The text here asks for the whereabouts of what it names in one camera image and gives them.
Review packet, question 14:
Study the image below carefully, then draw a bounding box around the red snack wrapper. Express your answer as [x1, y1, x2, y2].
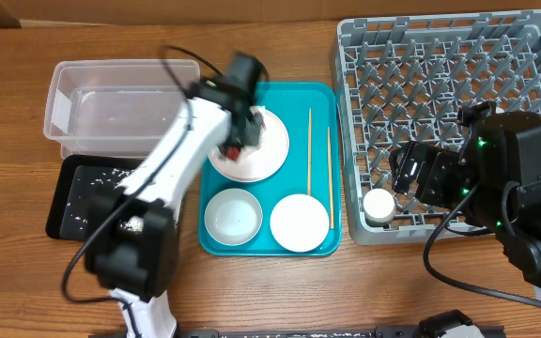
[224, 146, 241, 161]

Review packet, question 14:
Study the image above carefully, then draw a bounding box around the white paper cup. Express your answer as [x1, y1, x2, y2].
[363, 188, 396, 226]

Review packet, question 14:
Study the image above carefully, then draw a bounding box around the grey bowl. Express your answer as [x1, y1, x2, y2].
[204, 188, 263, 246]

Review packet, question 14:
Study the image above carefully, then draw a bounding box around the rice pile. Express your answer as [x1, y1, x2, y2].
[66, 167, 145, 234]

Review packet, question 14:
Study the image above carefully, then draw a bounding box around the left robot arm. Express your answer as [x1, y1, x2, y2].
[69, 52, 269, 337]

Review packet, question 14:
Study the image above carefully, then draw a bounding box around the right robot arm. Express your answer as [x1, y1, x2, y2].
[389, 101, 541, 289]

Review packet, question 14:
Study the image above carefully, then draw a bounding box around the grey dishwasher rack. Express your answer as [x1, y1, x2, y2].
[332, 10, 541, 245]

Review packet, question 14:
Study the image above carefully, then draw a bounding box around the white round plate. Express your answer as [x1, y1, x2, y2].
[209, 106, 289, 183]

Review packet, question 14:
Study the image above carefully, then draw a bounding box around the wooden chopstick left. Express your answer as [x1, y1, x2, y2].
[306, 108, 312, 196]

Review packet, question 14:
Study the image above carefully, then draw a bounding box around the wooden chopstick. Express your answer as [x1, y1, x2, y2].
[327, 127, 334, 230]
[306, 108, 312, 196]

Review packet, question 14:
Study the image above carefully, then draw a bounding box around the teal plastic tray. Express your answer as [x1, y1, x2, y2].
[198, 82, 342, 256]

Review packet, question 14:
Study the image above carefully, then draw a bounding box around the wooden chopstick right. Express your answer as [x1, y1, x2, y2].
[327, 127, 334, 230]

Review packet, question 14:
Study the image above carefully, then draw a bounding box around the pink bowl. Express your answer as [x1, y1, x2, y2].
[270, 193, 330, 253]

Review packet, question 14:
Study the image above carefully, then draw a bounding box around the clear plastic bin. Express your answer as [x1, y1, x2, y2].
[43, 59, 184, 158]

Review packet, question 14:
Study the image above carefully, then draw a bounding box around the black bar at table edge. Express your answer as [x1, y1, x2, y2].
[175, 310, 506, 338]

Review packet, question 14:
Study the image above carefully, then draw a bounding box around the black plastic tray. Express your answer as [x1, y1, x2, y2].
[45, 155, 142, 241]

